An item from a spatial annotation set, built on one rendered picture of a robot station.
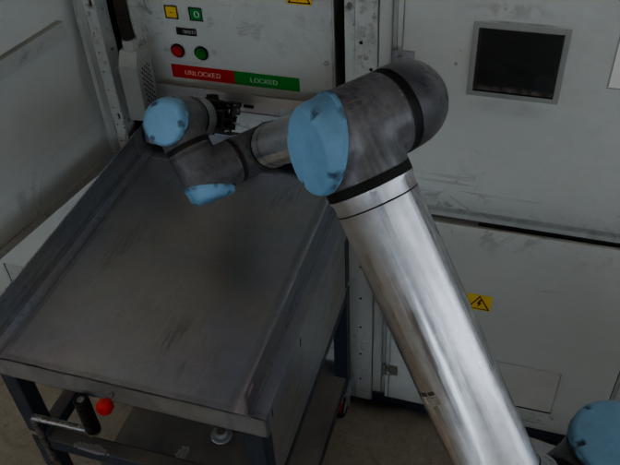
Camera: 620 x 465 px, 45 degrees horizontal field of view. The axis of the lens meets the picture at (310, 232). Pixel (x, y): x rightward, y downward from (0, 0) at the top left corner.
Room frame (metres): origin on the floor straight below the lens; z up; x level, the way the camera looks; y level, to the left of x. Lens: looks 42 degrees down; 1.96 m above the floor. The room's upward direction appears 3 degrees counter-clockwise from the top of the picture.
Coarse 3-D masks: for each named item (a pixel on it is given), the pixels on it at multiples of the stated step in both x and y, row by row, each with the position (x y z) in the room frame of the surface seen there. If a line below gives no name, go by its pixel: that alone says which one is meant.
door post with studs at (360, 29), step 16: (352, 0) 1.41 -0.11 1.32; (368, 0) 1.40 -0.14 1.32; (352, 16) 1.41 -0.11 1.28; (368, 16) 1.40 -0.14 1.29; (352, 32) 1.41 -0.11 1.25; (368, 32) 1.40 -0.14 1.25; (352, 48) 1.41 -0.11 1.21; (368, 48) 1.40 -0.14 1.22; (352, 64) 1.41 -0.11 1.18; (368, 64) 1.40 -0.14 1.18; (368, 288) 1.40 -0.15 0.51; (368, 304) 1.40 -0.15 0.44; (368, 320) 1.40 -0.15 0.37; (368, 336) 1.39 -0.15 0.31; (368, 352) 1.39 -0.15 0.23; (368, 368) 1.39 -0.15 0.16; (368, 384) 1.39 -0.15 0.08
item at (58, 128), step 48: (0, 0) 1.46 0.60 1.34; (48, 0) 1.57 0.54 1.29; (0, 48) 1.43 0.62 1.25; (48, 48) 1.51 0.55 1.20; (0, 96) 1.39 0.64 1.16; (48, 96) 1.50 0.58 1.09; (96, 96) 1.62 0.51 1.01; (0, 144) 1.36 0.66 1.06; (48, 144) 1.46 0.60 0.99; (96, 144) 1.58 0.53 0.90; (0, 192) 1.32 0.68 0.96; (48, 192) 1.42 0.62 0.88; (0, 240) 1.28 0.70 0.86
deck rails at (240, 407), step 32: (128, 160) 1.54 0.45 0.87; (96, 192) 1.39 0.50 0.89; (64, 224) 1.26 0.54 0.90; (96, 224) 1.32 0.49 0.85; (320, 224) 1.21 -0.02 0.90; (32, 256) 1.15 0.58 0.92; (64, 256) 1.22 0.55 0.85; (32, 288) 1.12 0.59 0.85; (288, 288) 1.08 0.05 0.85; (0, 320) 1.02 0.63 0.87; (288, 320) 0.99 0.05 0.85; (0, 352) 0.95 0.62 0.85; (256, 352) 0.91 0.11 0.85; (256, 384) 0.82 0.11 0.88
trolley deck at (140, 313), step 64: (128, 192) 1.44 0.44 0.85; (256, 192) 1.41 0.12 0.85; (128, 256) 1.21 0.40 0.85; (192, 256) 1.20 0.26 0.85; (256, 256) 1.18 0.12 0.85; (320, 256) 1.17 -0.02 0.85; (64, 320) 1.03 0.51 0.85; (128, 320) 1.02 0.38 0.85; (192, 320) 1.01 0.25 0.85; (256, 320) 1.00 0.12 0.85; (64, 384) 0.90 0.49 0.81; (128, 384) 0.86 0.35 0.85; (192, 384) 0.85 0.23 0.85
